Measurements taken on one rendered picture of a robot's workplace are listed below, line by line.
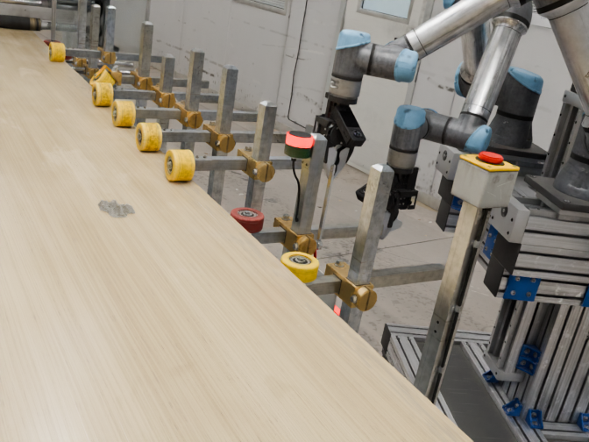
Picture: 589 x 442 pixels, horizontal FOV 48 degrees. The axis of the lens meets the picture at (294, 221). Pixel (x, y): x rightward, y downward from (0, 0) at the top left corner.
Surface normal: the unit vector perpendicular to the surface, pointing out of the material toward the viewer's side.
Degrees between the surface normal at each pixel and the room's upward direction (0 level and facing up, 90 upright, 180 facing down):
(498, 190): 90
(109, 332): 0
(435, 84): 90
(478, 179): 90
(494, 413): 0
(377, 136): 90
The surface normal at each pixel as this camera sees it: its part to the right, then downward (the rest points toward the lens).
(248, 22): -0.80, 0.09
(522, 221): 0.11, 0.38
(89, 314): 0.16, -0.92
